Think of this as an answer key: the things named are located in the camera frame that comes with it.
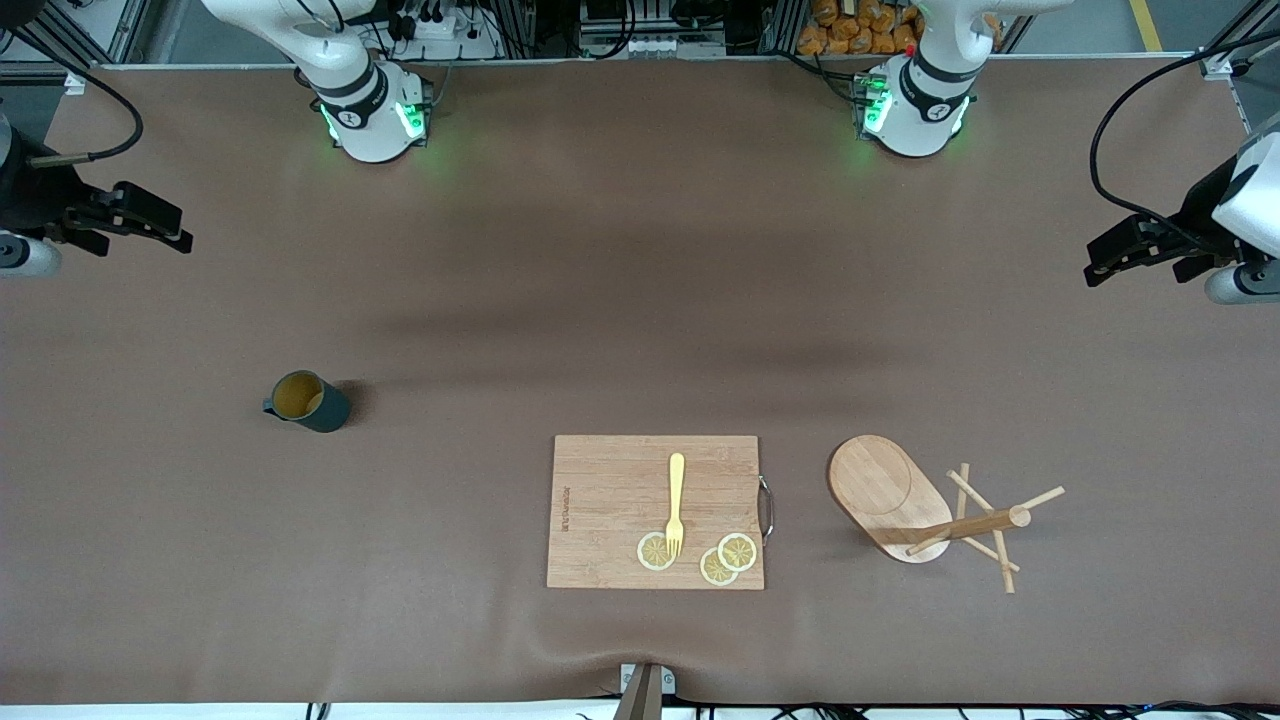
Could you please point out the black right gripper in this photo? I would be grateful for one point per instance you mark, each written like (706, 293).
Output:
(28, 195)

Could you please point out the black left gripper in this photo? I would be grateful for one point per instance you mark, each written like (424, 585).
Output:
(1196, 208)

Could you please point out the dark teal mug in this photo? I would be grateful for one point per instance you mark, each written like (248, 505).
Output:
(320, 410)

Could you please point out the wooden mug tree rack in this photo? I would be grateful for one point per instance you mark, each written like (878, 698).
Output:
(880, 490)

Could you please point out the orange snack packets pile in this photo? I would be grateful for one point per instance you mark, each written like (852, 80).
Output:
(850, 30)

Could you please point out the brown table mat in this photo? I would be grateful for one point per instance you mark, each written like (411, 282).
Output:
(300, 550)

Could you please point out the white power strip with plugs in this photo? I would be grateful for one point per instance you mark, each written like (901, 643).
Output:
(470, 45)

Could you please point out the lemon slice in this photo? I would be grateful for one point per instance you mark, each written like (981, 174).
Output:
(712, 572)
(650, 553)
(738, 552)

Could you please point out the white socket strip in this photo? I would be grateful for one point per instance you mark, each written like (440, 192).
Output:
(675, 47)

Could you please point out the yellow plastic fork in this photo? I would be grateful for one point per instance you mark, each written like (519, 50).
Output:
(677, 480)

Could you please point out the black control box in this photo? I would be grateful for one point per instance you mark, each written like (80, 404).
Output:
(610, 15)

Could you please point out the wooden cutting board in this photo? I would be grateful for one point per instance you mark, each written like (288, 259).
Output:
(610, 500)

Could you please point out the white corner bracket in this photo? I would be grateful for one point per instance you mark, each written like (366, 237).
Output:
(1217, 68)
(76, 84)

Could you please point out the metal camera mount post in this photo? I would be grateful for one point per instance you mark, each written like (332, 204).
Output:
(640, 700)

